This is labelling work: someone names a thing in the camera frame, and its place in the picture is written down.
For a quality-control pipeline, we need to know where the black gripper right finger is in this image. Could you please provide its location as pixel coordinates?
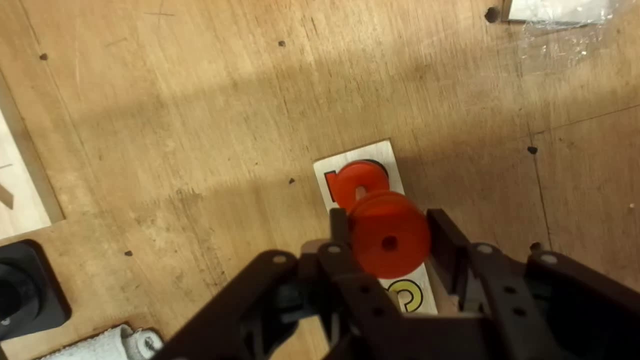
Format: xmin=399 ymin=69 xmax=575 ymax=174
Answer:
xmin=427 ymin=208 xmax=554 ymax=360

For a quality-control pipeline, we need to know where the wooden peg rack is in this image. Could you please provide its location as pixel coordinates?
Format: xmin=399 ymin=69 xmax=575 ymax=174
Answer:
xmin=313 ymin=139 xmax=438 ymax=316

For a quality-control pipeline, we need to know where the red disc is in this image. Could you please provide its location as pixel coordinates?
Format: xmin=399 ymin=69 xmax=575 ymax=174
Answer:
xmin=324 ymin=159 xmax=390 ymax=208
xmin=349 ymin=192 xmax=432 ymax=278

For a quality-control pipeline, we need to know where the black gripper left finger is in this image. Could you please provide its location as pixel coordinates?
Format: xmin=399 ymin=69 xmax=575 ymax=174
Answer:
xmin=318 ymin=208 xmax=399 ymax=360

